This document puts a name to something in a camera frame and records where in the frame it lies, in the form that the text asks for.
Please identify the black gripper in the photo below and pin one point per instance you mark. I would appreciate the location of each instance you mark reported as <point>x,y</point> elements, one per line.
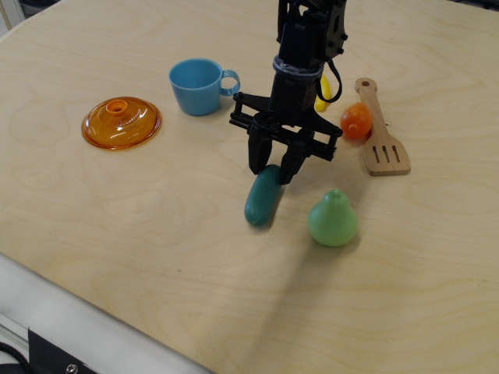
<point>287,116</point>

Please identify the blue plastic cup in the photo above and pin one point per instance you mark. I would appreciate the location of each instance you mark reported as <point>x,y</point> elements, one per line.
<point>199,83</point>

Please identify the green toy pear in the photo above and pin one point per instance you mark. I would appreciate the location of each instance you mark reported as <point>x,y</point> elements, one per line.
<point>332,221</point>

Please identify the orange toy fruit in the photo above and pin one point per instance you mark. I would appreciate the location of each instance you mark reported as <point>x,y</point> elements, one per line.
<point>356,121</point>

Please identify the wooden slotted spatula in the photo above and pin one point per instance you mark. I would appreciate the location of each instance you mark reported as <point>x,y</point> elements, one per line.
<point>384,155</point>

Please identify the orange transparent pot lid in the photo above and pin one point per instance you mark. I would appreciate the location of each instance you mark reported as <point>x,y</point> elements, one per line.
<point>121,123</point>

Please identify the yellow toy banana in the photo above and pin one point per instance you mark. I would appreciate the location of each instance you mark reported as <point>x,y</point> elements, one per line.
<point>320,103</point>

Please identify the dark green toy cucumber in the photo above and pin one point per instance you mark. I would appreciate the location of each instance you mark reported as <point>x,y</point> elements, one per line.
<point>263,196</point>

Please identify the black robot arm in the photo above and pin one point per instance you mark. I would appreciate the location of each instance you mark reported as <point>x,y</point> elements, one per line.
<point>311,34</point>

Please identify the black bracket with screw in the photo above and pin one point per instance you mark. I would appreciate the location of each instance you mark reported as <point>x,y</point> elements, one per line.
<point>45,357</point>

